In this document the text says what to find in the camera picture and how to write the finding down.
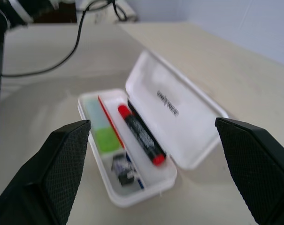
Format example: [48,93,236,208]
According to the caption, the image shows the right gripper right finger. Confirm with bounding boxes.
[214,117,284,225]

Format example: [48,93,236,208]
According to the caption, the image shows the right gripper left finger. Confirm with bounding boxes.
[0,119,92,225]

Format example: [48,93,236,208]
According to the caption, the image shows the green eraser box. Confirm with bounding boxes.
[85,98,125,157]

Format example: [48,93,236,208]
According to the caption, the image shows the small black binder clip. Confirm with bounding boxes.
[111,153,138,186]

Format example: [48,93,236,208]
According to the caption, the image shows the red and black marker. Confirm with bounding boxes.
[117,104,167,167]

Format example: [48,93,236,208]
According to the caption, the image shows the white pencil case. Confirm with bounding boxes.
[77,50,229,208]

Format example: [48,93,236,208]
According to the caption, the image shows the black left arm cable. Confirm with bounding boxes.
[0,1,112,77]

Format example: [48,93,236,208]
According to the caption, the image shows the black looped cable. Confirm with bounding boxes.
[106,0,139,23]

